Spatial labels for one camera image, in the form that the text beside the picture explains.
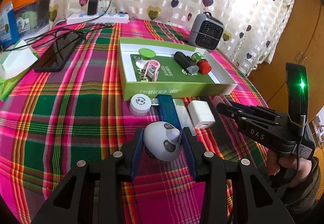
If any small pink clip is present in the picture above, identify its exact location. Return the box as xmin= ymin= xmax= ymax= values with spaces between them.
xmin=214 ymin=94 xmax=229 ymax=108

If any brown bottle with red cap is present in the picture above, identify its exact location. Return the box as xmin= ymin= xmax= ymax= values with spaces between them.
xmin=190 ymin=52 xmax=211 ymax=75

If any person's right hand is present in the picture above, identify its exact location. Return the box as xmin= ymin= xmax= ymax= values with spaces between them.
xmin=266 ymin=150 xmax=313 ymax=188

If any person's right forearm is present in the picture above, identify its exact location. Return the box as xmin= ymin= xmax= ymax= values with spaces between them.
xmin=276 ymin=157 xmax=324 ymax=214

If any pink green plaid tablecloth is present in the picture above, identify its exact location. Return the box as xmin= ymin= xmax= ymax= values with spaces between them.
xmin=0 ymin=18 xmax=279 ymax=224

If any green tissue packet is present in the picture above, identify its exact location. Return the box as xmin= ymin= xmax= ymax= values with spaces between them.
xmin=0 ymin=39 xmax=38 ymax=101

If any black cable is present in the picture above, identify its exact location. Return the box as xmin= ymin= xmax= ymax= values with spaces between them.
xmin=0 ymin=0 xmax=114 ymax=62

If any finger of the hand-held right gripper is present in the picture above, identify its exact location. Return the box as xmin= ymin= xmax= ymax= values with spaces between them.
xmin=216 ymin=102 xmax=276 ymax=126
xmin=229 ymin=101 xmax=281 ymax=122

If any wooden wardrobe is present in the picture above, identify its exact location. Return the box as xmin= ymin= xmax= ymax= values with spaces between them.
xmin=249 ymin=0 xmax=324 ymax=118

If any black pocket device clear tip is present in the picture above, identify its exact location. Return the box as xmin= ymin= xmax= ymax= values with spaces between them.
xmin=173 ymin=51 xmax=200 ymax=75

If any white usb charger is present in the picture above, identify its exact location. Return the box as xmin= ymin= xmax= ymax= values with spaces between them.
xmin=188 ymin=101 xmax=215 ymax=129

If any large pink and grey clip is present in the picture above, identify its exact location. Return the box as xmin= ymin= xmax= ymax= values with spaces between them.
xmin=143 ymin=60 xmax=161 ymax=81

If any blue and white box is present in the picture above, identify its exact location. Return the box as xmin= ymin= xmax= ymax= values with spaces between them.
xmin=0 ymin=2 xmax=21 ymax=47

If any green and white cardboard box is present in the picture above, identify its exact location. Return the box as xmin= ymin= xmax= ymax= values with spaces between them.
xmin=118 ymin=37 xmax=238 ymax=101

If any white panda-shaped gadget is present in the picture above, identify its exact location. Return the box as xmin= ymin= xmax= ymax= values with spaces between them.
xmin=143 ymin=123 xmax=182 ymax=162

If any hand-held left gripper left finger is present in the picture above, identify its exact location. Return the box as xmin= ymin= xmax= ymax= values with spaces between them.
xmin=30 ymin=128 xmax=143 ymax=224

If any green round phone grip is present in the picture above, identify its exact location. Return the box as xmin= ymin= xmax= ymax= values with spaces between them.
xmin=134 ymin=47 xmax=155 ymax=70

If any black smartphone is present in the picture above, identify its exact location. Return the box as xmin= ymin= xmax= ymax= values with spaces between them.
xmin=34 ymin=32 xmax=83 ymax=73

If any grey mini heater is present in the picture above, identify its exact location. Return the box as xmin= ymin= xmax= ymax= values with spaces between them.
xmin=188 ymin=12 xmax=224 ymax=50

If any white power strip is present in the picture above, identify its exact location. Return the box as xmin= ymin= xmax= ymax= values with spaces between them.
xmin=66 ymin=13 xmax=130 ymax=25

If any small white round jar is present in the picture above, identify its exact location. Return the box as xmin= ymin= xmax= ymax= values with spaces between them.
xmin=130 ymin=94 xmax=152 ymax=116

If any silver lighter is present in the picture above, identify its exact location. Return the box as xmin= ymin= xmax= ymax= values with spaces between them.
xmin=173 ymin=98 xmax=196 ymax=136

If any blue usb tester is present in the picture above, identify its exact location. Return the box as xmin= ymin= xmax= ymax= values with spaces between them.
xmin=151 ymin=95 xmax=182 ymax=129

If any black power adapter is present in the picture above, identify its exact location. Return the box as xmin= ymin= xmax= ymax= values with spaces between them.
xmin=87 ymin=0 xmax=99 ymax=15

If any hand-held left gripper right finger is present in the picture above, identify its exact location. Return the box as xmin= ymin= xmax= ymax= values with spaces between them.
xmin=182 ymin=127 xmax=295 ymax=224

